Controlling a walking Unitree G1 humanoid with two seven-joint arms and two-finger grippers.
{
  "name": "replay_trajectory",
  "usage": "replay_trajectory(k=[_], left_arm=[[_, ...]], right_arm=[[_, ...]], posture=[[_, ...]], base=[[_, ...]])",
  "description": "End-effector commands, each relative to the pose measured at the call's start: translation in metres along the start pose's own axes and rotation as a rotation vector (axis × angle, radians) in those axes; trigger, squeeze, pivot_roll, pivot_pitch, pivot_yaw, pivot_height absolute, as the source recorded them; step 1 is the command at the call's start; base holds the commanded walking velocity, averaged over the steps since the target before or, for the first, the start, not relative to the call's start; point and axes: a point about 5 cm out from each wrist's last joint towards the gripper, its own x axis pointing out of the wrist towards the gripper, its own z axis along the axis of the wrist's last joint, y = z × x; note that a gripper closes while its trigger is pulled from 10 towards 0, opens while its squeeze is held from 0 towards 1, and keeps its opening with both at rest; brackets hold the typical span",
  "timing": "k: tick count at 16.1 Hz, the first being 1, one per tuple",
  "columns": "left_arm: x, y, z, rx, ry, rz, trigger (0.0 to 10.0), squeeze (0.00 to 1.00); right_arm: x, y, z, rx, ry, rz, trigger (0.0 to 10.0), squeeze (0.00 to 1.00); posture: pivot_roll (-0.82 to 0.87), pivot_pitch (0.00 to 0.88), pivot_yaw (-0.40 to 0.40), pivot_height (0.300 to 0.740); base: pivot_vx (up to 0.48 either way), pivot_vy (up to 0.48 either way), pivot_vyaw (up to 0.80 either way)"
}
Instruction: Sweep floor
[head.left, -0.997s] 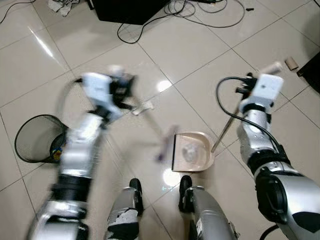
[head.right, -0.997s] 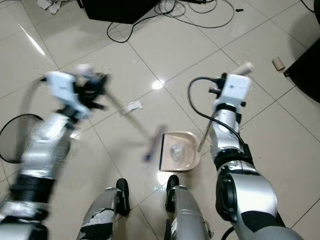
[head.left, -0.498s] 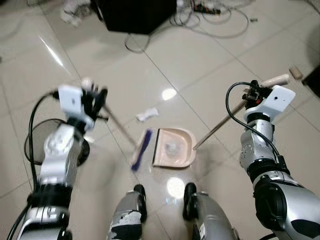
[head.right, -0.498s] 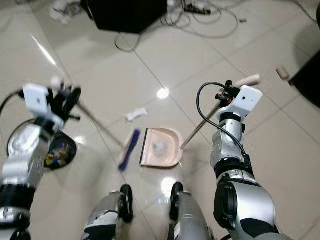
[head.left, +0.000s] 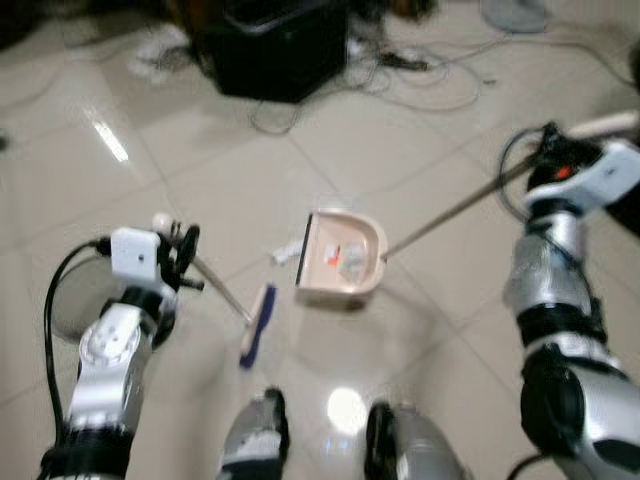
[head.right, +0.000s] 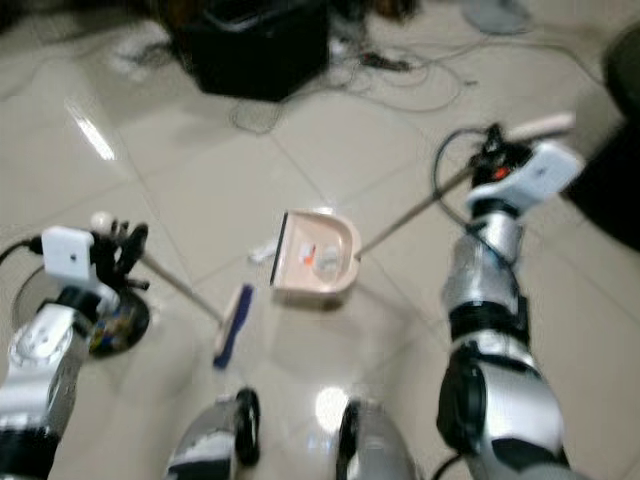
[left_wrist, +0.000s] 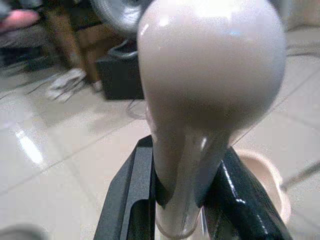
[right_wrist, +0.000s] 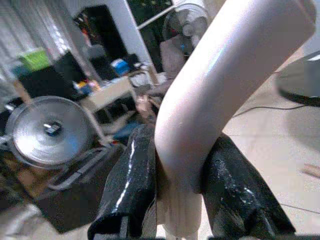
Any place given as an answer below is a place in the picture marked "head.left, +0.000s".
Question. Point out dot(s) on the broom with blue bristles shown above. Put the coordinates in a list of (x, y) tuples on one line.
[(257, 328)]

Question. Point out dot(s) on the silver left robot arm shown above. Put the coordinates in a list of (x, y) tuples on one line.
[(105, 355)]

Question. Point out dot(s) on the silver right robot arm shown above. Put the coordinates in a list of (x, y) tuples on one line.
[(575, 400)]

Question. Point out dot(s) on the white paper scrap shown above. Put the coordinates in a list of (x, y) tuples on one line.
[(286, 252)]

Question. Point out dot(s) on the round grey waste bin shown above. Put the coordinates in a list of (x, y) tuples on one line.
[(78, 305)]

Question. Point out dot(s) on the grey round fan base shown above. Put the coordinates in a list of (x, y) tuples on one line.
[(515, 12)]

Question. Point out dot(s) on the clear crumpled wrapper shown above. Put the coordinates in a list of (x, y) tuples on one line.
[(352, 262)]

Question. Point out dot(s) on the black power adapter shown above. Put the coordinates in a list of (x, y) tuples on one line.
[(402, 62)]

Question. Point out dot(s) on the silver left robot leg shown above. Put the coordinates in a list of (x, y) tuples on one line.
[(255, 440)]

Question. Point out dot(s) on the white power strip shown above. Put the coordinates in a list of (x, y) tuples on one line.
[(155, 58)]

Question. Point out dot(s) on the black box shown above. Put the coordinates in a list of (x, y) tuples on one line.
[(275, 50)]

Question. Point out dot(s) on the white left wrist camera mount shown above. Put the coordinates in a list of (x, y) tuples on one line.
[(135, 255)]

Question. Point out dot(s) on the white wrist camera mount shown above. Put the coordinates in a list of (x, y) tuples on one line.
[(135, 255), (605, 180)]

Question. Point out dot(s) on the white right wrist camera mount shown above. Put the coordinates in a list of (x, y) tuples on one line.
[(605, 180)]

